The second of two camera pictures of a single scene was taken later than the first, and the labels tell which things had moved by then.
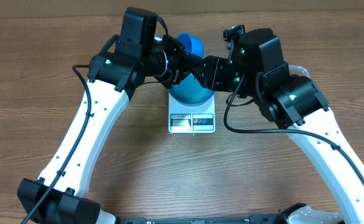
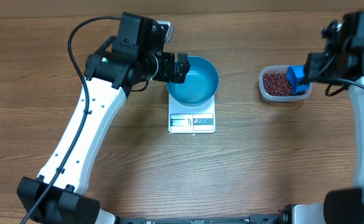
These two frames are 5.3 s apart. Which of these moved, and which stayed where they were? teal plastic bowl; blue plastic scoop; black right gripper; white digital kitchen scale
Moved: blue plastic scoop; black right gripper
Stayed: teal plastic bowl; white digital kitchen scale
